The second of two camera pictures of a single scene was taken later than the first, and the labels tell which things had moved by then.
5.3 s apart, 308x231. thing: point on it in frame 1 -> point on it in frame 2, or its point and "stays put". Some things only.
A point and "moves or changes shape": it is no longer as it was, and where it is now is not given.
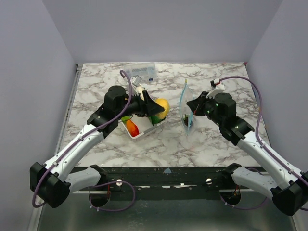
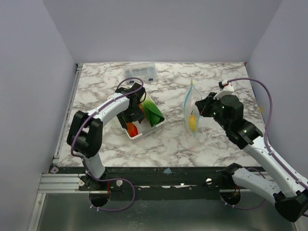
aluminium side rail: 78,69 stays put
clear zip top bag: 186,115 moves or changes shape
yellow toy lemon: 166,105 -> 192,119
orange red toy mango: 132,128 stays put
